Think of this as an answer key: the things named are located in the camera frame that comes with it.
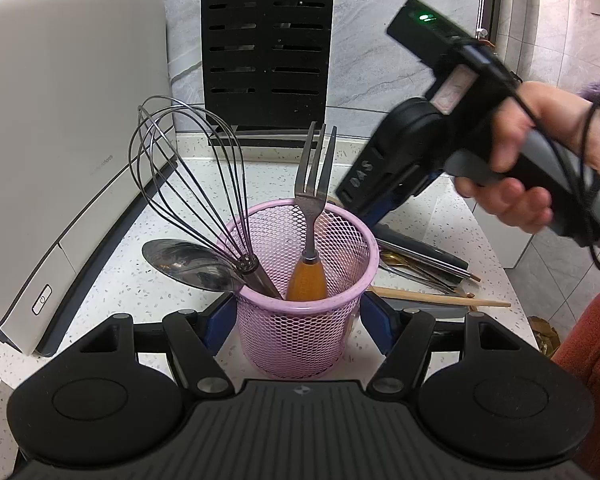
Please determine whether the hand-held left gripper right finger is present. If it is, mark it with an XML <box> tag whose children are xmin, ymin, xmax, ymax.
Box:
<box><xmin>360</xmin><ymin>291</ymin><xmax>524</xmax><ymax>397</ymax></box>

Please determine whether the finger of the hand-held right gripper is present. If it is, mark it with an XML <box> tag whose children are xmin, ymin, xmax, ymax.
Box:
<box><xmin>356</xmin><ymin>172</ymin><xmax>444</xmax><ymax>234</ymax></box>

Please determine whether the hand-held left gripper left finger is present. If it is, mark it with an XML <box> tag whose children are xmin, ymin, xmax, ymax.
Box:
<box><xmin>75</xmin><ymin>291</ymin><xmax>237</xmax><ymax>397</ymax></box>

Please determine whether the dark gray handled utensil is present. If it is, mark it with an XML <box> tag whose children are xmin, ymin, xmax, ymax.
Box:
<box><xmin>375</xmin><ymin>223</ymin><xmax>470</xmax><ymax>274</ymax></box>

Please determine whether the steel wire whisk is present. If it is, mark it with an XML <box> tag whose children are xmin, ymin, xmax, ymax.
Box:
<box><xmin>128</xmin><ymin>95</ymin><xmax>284</xmax><ymax>301</ymax></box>

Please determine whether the wooden-handled steel spoon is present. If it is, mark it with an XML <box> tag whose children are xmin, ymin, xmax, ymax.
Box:
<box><xmin>141</xmin><ymin>238</ymin><xmax>246</xmax><ymax>294</ymax></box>

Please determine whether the light gray silicone spatula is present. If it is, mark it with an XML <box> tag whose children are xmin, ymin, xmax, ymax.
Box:
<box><xmin>380</xmin><ymin>302</ymin><xmax>469</xmax><ymax>321</ymax></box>

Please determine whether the wooden-handled steel fork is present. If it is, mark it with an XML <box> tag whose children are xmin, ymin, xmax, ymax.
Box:
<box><xmin>285</xmin><ymin>120</ymin><xmax>338</xmax><ymax>302</ymax></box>

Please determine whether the pink mesh utensil holder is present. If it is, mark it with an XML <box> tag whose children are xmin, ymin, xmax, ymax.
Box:
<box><xmin>219</xmin><ymin>200</ymin><xmax>381</xmax><ymax>380</ymax></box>

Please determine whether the person's right hand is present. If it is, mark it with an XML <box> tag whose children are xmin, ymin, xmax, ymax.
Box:
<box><xmin>454</xmin><ymin>81</ymin><xmax>595</xmax><ymax>234</ymax></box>

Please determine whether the brown crumpled bag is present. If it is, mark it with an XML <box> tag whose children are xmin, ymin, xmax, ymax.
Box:
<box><xmin>527</xmin><ymin>314</ymin><xmax>562</xmax><ymax>357</ymax></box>

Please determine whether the black slotted knife block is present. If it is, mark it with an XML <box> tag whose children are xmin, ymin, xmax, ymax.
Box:
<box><xmin>200</xmin><ymin>0</ymin><xmax>337</xmax><ymax>150</ymax></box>

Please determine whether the white countertop sterilizer appliance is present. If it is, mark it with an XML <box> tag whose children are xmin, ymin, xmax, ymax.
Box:
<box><xmin>0</xmin><ymin>0</ymin><xmax>180</xmax><ymax>358</ymax></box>

